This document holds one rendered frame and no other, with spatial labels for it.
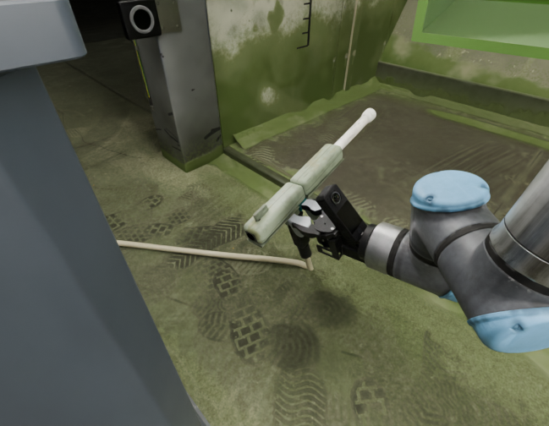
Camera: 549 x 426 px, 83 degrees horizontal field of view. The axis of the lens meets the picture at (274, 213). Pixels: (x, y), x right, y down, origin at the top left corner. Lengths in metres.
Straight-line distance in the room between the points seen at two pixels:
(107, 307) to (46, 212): 0.09
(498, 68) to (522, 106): 0.20
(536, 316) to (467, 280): 0.07
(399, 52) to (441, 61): 0.23
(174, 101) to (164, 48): 0.16
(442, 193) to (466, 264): 0.10
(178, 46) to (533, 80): 1.47
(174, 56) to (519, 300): 1.01
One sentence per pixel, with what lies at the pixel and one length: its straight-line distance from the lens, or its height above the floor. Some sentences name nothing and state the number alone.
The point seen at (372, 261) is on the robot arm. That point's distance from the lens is 0.59.
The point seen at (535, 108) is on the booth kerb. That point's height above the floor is 0.12.
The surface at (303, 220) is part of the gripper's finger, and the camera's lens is 0.65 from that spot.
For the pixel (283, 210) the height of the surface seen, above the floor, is 0.25.
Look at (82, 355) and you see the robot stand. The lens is 0.27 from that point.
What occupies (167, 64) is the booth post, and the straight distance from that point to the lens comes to 1.10.
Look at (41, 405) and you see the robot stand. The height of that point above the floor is 0.42.
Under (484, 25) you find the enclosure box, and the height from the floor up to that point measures 0.49.
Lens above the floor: 0.65
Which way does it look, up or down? 40 degrees down
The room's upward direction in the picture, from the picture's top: straight up
